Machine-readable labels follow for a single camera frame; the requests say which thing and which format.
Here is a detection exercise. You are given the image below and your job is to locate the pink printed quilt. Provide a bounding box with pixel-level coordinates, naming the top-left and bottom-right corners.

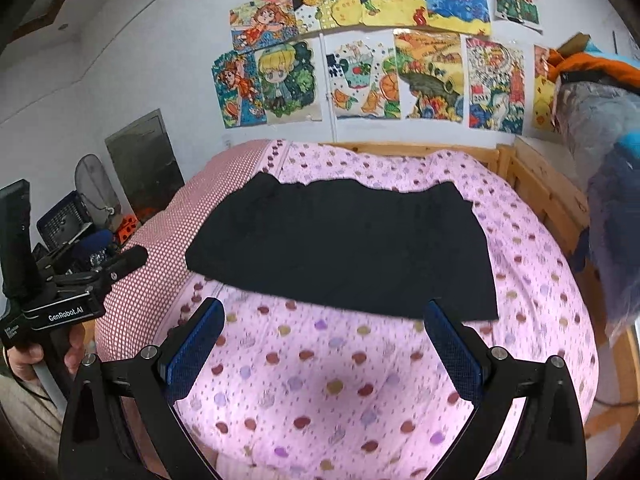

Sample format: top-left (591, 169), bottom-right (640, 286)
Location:
top-left (95, 138), bottom-right (600, 480)

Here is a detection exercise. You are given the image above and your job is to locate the brown cardboard piece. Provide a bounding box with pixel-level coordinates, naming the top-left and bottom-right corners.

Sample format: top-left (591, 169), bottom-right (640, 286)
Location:
top-left (557, 32), bottom-right (592, 57)

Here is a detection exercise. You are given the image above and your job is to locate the orange cloth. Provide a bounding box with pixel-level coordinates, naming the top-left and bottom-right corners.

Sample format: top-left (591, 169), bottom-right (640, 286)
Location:
top-left (546, 47), bottom-right (640, 87)

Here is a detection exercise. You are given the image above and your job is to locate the orange fish poster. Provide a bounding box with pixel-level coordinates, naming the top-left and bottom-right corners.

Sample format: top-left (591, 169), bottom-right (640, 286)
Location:
top-left (325, 39), bottom-right (402, 121)

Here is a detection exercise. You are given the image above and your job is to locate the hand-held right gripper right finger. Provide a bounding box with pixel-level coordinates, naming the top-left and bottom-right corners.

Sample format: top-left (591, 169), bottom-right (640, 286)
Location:
top-left (422, 299), bottom-right (588, 480)

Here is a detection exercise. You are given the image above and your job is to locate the grey metal wall panel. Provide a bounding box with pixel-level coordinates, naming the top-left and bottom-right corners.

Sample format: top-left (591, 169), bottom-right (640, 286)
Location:
top-left (104, 108), bottom-right (186, 224)

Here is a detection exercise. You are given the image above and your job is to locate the black garment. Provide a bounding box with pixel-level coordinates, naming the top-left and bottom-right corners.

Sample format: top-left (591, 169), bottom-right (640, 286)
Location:
top-left (185, 172), bottom-right (500, 322)

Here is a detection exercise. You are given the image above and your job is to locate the grey round fan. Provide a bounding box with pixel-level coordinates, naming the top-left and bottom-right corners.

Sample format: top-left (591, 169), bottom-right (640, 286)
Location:
top-left (74, 153), bottom-right (124, 232)

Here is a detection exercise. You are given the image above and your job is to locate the yellow field landscape poster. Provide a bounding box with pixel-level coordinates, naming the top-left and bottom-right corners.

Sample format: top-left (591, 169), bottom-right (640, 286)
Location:
top-left (394, 30), bottom-right (464, 124)

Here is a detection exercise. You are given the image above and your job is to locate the pile of clothes and bags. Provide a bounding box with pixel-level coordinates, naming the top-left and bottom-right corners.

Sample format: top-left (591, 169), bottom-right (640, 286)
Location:
top-left (554, 79), bottom-right (640, 342)

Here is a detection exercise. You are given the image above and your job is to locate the black plastic crate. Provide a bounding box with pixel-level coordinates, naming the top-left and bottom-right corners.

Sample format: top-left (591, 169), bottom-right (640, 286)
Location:
top-left (37, 192), bottom-right (97, 252)

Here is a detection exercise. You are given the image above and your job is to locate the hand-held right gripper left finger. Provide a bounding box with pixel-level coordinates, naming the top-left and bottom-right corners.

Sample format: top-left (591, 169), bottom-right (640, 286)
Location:
top-left (59, 297), bottom-right (226, 480)

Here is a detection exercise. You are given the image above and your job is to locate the orange perforated block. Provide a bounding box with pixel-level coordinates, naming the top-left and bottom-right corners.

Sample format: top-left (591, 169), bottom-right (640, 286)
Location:
top-left (116, 214), bottom-right (142, 247)

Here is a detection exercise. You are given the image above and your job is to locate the busy town poster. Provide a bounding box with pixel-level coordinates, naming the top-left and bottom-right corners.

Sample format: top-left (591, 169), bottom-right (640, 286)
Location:
top-left (466, 37), bottom-right (527, 136)

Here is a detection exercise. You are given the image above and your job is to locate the yellow cartoon poster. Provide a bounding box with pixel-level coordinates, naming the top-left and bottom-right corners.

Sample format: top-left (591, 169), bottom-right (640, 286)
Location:
top-left (531, 44), bottom-right (562, 134)

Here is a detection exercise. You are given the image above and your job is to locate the person's left forearm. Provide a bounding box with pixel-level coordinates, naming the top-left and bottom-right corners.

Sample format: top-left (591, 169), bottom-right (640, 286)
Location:
top-left (0, 380), bottom-right (66, 466)

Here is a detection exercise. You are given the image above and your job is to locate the person's left hand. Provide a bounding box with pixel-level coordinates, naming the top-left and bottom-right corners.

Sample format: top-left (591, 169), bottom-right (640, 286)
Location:
top-left (3, 328), bottom-right (87, 383)

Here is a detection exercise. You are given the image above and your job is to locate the blonde character poster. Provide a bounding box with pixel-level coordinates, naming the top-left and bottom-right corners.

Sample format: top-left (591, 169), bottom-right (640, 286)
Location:
top-left (254, 39), bottom-right (324, 126)

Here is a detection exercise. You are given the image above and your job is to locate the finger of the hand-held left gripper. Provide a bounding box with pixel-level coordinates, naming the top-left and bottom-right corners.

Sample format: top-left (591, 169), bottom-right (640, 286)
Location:
top-left (54, 245), bottom-right (150, 287)
top-left (32, 231), bottom-right (114, 272)

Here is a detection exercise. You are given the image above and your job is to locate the orange-haired swimmer blue poster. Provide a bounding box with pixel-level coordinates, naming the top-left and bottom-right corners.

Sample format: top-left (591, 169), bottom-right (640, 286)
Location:
top-left (212, 50), bottom-right (267, 129)

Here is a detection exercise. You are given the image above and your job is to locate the orange-haired girl yellow poster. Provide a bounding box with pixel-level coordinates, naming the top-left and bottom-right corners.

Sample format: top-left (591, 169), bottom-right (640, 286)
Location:
top-left (229, 0), bottom-right (299, 52)

